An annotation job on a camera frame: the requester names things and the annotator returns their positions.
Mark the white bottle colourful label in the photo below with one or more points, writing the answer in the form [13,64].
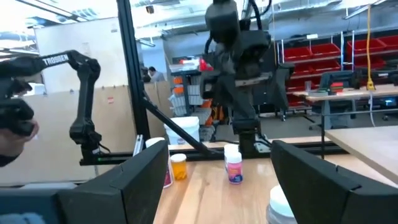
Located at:
[280,202]

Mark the white board panel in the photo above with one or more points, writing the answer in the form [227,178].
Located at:
[93,40]

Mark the person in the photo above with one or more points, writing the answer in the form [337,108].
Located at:
[155,76]

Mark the wooden desk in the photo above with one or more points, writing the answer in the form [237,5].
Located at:
[351,93]

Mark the storage cart with boxes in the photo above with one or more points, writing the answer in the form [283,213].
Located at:
[186,93]

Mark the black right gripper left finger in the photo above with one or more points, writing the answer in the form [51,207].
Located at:
[124,193]

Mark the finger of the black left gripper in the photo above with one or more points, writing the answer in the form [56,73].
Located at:
[284,87]
[209,85]

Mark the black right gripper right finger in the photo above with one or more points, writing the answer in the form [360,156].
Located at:
[326,193]

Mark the pink bottle white cap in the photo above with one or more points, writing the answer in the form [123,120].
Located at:
[234,171]

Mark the orange pill vial white cap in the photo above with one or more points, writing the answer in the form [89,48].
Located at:
[178,169]

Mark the white plastic bucket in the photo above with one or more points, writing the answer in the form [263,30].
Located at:
[183,130]

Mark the beige cardboard partition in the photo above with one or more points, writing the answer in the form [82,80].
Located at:
[53,124]

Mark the person's hand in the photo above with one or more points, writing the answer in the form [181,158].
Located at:
[12,146]

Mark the red storage bin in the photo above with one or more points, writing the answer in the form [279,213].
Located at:
[301,69]
[326,50]
[297,53]
[326,66]
[357,46]
[390,42]

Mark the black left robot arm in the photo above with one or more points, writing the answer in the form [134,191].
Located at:
[247,133]

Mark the silver aluminium profile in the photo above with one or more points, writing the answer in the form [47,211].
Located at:
[138,146]

